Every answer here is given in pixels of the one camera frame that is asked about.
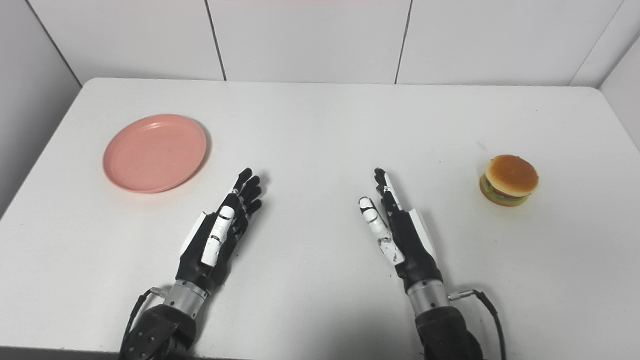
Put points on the toy hamburger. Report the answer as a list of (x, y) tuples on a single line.
[(510, 177)]

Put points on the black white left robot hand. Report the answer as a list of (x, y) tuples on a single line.
[(202, 260)]

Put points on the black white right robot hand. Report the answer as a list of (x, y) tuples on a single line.
[(415, 250)]

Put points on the pink round plate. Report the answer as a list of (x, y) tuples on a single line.
[(155, 152)]

